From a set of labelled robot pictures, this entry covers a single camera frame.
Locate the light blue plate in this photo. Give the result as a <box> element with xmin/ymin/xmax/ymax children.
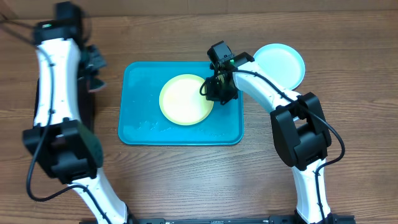
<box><xmin>254</xmin><ymin>44</ymin><xmax>305</xmax><ymax>90</ymax></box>

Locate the yellow-green plate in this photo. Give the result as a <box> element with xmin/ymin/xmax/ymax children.
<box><xmin>159</xmin><ymin>74</ymin><xmax>214</xmax><ymax>126</ymax></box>

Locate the teal plastic tray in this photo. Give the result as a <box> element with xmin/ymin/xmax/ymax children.
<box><xmin>118</xmin><ymin>62</ymin><xmax>244</xmax><ymax>146</ymax></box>

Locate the black rectangular tray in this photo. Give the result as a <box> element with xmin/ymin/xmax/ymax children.
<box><xmin>33</xmin><ymin>78</ymin><xmax>95</xmax><ymax>131</ymax></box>

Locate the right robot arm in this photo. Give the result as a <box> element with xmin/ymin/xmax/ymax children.
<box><xmin>200</xmin><ymin>41</ymin><xmax>333</xmax><ymax>223</ymax></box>

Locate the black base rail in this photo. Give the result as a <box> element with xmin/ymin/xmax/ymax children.
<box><xmin>135</xmin><ymin>214</ymin><xmax>356</xmax><ymax>224</ymax></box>

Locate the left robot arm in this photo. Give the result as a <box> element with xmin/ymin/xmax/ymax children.
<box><xmin>22</xmin><ymin>1</ymin><xmax>136</xmax><ymax>223</ymax></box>

